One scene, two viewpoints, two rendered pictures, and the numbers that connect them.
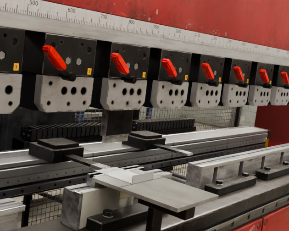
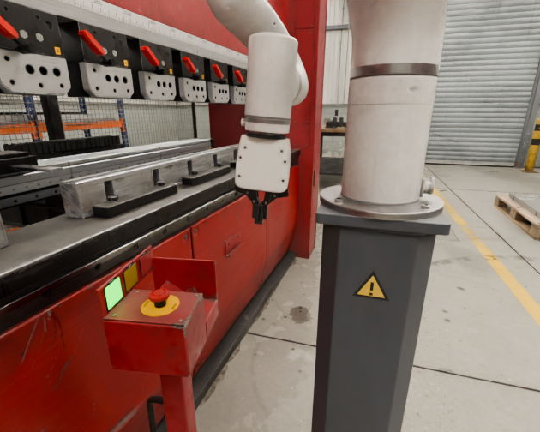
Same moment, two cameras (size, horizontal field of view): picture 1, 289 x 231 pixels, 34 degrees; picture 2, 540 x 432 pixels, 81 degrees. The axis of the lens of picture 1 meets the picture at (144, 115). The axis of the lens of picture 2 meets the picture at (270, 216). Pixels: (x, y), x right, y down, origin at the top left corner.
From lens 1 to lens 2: 83 cm
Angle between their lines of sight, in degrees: 20
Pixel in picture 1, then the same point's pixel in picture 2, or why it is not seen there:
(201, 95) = (14, 71)
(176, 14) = not seen: outside the picture
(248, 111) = not seen: hidden behind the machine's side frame
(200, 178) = (79, 200)
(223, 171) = (124, 184)
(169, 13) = not seen: outside the picture
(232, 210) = (127, 231)
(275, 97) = (183, 91)
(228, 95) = (88, 78)
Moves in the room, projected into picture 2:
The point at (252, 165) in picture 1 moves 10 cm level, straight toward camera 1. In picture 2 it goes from (175, 172) to (168, 177)
